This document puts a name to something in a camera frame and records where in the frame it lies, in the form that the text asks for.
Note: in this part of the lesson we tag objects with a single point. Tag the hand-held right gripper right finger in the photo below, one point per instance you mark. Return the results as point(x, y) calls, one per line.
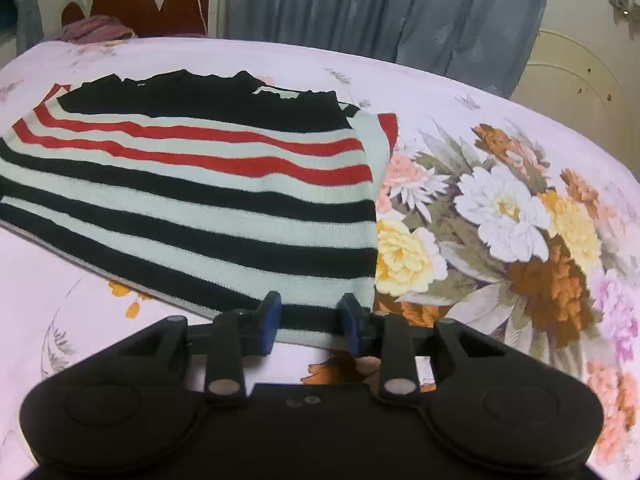
point(351, 327)

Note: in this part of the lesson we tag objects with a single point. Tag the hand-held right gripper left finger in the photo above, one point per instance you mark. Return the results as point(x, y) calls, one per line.
point(268, 322)

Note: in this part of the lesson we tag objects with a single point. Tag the striped knit sweater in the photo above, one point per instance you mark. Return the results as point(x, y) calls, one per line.
point(200, 200)

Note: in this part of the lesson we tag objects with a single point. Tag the pink floral bed sheet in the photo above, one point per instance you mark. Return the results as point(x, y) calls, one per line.
point(500, 125)

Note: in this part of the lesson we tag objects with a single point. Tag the blue patterned curtain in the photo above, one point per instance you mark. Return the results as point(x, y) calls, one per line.
point(390, 15)

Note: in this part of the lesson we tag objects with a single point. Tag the cream headboard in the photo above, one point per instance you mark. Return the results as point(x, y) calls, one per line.
point(570, 80)

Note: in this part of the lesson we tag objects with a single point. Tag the red and white headboard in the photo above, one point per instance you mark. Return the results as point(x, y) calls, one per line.
point(135, 0)

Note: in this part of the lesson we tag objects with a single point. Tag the blue window curtain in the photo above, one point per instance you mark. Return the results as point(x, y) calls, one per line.
point(27, 5)

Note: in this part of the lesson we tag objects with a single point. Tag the window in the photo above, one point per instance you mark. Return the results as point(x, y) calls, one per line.
point(6, 17)

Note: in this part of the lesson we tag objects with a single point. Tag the glass wall lamp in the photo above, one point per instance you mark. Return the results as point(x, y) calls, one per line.
point(625, 5)

